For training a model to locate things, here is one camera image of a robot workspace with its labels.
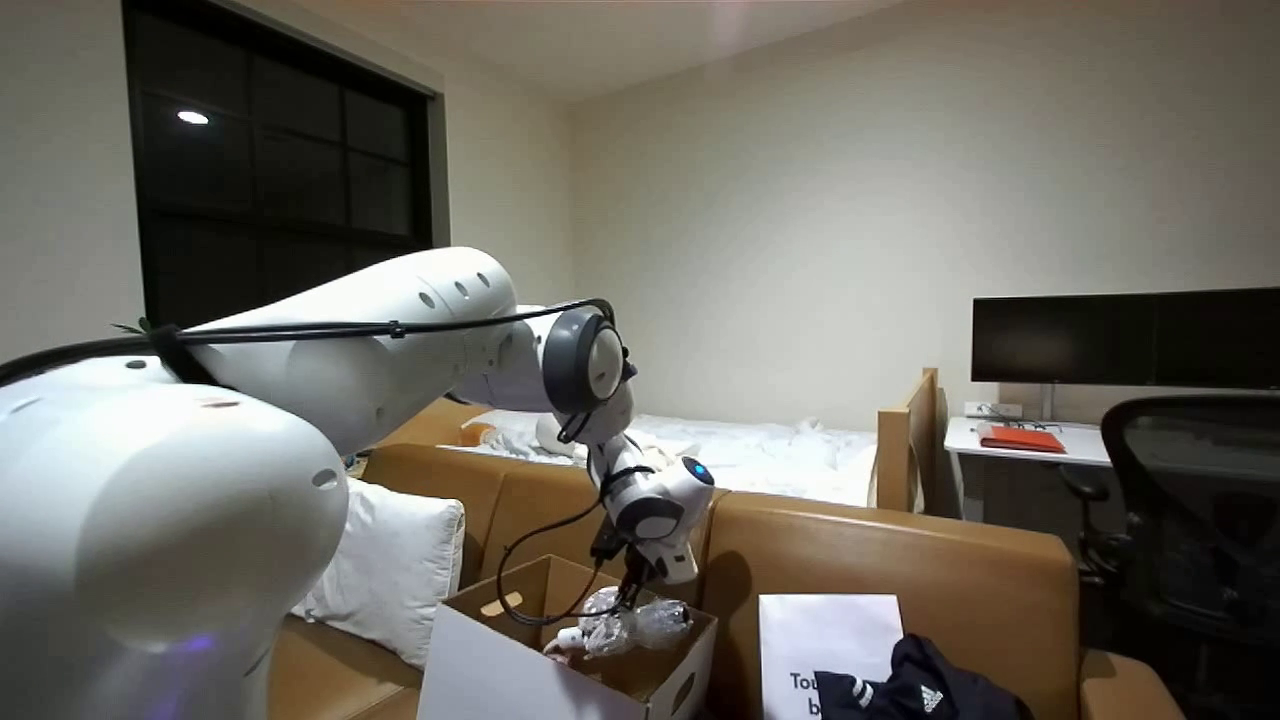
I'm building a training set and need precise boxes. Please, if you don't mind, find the cardboard box with white front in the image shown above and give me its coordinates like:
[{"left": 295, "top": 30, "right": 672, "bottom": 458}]
[{"left": 413, "top": 549, "right": 725, "bottom": 720}]

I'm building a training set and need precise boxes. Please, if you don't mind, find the wooden bed frame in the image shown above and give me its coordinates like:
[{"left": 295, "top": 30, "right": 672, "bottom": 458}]
[{"left": 383, "top": 366, "right": 951, "bottom": 522}]

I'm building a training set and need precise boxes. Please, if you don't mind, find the red book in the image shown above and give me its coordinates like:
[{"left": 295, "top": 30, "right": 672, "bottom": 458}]
[{"left": 974, "top": 419, "right": 1073, "bottom": 459}]

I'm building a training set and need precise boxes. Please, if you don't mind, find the white desk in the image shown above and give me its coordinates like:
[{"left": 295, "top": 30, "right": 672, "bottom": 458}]
[{"left": 940, "top": 411, "right": 1120, "bottom": 527}]

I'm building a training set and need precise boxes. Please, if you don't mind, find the white bed mattress sheet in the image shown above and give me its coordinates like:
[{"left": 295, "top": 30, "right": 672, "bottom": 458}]
[{"left": 464, "top": 406, "right": 882, "bottom": 514}]

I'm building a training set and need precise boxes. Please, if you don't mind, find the dark navy garment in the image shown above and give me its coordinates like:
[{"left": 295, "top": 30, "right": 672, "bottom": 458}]
[{"left": 809, "top": 631, "right": 1041, "bottom": 720}]

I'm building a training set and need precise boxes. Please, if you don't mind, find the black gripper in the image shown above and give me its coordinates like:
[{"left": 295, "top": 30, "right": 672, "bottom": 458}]
[{"left": 611, "top": 536, "right": 677, "bottom": 612}]

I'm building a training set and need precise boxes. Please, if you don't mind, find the white square pillow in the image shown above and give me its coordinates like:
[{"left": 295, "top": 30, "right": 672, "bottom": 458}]
[{"left": 289, "top": 473, "right": 471, "bottom": 670}]

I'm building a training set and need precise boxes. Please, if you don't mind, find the brown cardboard box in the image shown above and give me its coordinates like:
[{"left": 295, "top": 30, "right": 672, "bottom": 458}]
[{"left": 266, "top": 398, "right": 1184, "bottom": 720}]

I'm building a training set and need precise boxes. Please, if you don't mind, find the black mesh office chair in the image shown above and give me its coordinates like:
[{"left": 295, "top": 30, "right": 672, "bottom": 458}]
[{"left": 1059, "top": 392, "right": 1280, "bottom": 720}]

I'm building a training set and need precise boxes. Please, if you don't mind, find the dark window with black frame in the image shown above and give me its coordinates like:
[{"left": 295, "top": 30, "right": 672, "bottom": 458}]
[{"left": 120, "top": 0, "right": 442, "bottom": 332}]

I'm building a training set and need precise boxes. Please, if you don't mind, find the white paper sign with text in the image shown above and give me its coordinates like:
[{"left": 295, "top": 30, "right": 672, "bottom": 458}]
[{"left": 757, "top": 593, "right": 913, "bottom": 720}]

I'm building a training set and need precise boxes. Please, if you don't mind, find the black wide monitor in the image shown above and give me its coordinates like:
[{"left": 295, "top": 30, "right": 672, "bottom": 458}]
[{"left": 966, "top": 285, "right": 1280, "bottom": 398}]

